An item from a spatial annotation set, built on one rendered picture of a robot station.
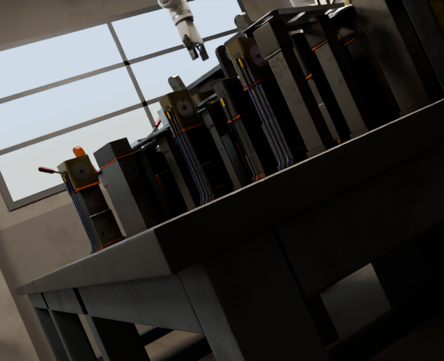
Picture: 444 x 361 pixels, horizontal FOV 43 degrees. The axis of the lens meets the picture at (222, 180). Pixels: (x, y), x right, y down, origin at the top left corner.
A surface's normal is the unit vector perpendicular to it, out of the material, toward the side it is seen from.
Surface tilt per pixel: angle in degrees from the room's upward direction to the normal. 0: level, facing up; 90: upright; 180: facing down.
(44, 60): 90
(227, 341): 90
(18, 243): 90
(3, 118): 90
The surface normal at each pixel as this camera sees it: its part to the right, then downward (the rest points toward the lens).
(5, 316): 0.37, -0.19
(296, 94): -0.66, 0.27
